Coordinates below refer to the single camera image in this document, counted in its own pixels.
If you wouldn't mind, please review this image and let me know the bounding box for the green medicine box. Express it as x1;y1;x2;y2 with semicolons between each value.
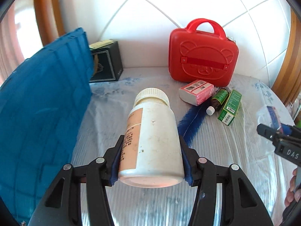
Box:
218;89;242;126

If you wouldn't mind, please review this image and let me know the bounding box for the brown syrup bottle green label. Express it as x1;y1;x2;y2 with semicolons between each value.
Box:
206;88;229;116

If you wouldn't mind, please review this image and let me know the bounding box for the white pill bottle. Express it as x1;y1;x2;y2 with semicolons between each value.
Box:
118;88;184;188

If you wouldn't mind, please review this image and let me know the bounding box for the person's right hand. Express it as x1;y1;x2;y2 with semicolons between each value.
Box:
284;168;300;207

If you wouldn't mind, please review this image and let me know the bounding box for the white floral bed sheet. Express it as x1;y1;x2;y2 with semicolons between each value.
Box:
72;68;295;225

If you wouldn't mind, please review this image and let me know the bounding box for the blue plastic crate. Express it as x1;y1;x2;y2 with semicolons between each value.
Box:
1;28;93;223

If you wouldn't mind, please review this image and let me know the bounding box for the red bear carry case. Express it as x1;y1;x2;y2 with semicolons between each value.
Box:
168;18;239;87

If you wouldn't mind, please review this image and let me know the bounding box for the black gift box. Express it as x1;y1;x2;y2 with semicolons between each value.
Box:
90;41;123;83

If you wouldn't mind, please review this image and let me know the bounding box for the yellow sticky note pad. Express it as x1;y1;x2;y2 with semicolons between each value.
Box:
89;40;114;50

